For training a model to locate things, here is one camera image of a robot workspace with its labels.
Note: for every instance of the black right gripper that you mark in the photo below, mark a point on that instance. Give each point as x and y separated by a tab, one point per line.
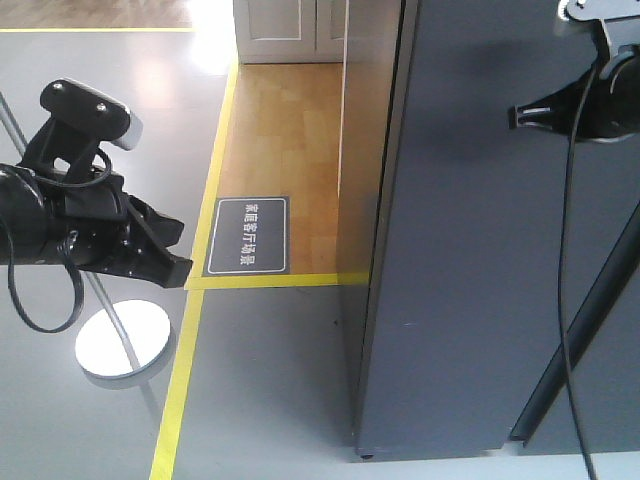
610	112

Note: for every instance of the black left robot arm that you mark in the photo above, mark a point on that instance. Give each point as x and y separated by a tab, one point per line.
24	209

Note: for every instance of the silver sign stand pole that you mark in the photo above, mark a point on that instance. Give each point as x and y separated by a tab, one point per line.
124	338

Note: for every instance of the dark grey fridge body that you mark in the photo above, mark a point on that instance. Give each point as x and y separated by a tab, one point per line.
462	240

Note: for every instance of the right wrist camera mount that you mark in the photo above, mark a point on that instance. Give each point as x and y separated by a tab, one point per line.
613	24

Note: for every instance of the white panelled wardrobe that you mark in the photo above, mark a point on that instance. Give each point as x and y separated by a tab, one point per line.
289	31

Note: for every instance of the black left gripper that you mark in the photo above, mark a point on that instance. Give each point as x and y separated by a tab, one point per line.
117	233

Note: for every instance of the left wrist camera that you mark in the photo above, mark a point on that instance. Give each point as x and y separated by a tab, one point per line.
81	118

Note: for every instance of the dark floor sign chinese text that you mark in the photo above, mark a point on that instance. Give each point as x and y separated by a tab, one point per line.
249	235

